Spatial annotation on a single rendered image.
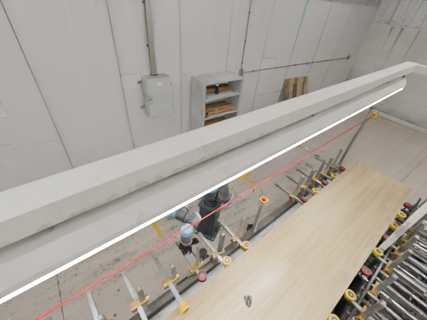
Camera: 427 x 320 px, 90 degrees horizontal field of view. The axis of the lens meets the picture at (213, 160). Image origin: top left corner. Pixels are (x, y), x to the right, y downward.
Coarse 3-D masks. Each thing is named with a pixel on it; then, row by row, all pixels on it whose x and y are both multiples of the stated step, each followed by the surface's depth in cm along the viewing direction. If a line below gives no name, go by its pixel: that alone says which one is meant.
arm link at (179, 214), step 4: (188, 204) 175; (180, 208) 170; (184, 208) 171; (188, 208) 175; (172, 212) 168; (176, 212) 168; (180, 212) 167; (184, 212) 168; (172, 216) 169; (176, 216) 167; (180, 216) 166; (184, 216) 165; (180, 220) 167
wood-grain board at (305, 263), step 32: (320, 192) 264; (352, 192) 268; (384, 192) 273; (288, 224) 223; (320, 224) 226; (352, 224) 229; (384, 224) 233; (256, 256) 192; (288, 256) 195; (320, 256) 197; (352, 256) 200; (224, 288) 169; (256, 288) 171; (288, 288) 173; (320, 288) 175
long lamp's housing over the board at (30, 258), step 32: (384, 96) 127; (288, 128) 76; (320, 128) 86; (224, 160) 59; (256, 160) 66; (160, 192) 48; (192, 192) 53; (64, 224) 40; (96, 224) 41; (128, 224) 44; (0, 256) 34; (32, 256) 36; (64, 256) 38; (0, 288) 33
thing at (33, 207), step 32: (416, 64) 150; (320, 96) 82; (352, 96) 98; (224, 128) 57; (256, 128) 60; (128, 160) 43; (160, 160) 44; (192, 160) 50; (0, 192) 34; (32, 192) 35; (64, 192) 35; (96, 192) 38; (128, 192) 43; (0, 224) 31; (32, 224) 34
